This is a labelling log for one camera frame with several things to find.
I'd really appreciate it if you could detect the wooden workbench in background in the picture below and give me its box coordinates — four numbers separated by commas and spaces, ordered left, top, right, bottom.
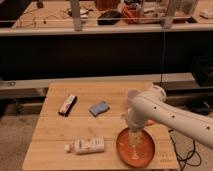
0, 0, 213, 36

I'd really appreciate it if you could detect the grey metal post right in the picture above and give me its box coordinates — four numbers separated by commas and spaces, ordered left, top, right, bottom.
163, 0, 176, 29

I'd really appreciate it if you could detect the orange ceramic bowl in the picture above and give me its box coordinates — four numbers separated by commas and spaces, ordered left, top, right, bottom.
116, 128, 155, 168

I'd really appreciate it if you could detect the grey metal post left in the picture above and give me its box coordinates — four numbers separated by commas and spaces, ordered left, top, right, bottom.
70, 0, 82, 31

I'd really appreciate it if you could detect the grey metal post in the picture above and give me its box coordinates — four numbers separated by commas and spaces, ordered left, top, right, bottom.
70, 0, 82, 31
163, 0, 176, 29

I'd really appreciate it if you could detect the translucent plastic cup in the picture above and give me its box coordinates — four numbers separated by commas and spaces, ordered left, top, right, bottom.
126, 89, 141, 105

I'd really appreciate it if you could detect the black pouch on bench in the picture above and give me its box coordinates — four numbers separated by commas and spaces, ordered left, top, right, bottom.
97, 10, 121, 25

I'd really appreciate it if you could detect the orange carrot toy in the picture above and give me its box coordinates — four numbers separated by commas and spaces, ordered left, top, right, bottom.
145, 120, 155, 126

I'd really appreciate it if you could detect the black hanging cable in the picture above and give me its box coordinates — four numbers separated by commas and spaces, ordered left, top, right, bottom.
159, 27, 167, 88

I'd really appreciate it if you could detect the orange cable bundle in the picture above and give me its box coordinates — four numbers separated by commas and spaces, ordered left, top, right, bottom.
121, 4, 141, 24

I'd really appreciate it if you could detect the black floor cable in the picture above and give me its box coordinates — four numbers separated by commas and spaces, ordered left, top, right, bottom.
169, 129, 203, 171

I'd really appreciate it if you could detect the blue sponge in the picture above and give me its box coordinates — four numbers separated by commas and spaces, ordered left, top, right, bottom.
89, 101, 110, 117

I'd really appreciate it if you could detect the white plastic bottle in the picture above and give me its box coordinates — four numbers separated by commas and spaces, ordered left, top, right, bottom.
64, 138, 105, 155

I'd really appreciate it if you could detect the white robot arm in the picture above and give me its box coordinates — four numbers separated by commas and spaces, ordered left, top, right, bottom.
126, 85, 213, 149

